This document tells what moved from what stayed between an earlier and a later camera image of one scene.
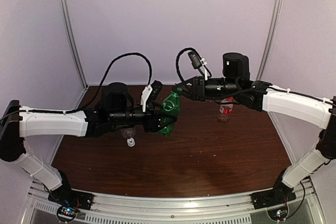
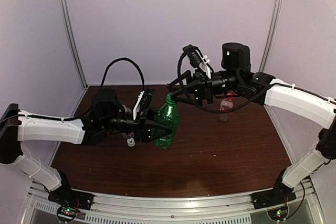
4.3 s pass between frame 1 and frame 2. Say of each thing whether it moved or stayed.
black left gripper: moved
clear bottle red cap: stayed
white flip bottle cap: stayed
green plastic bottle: moved
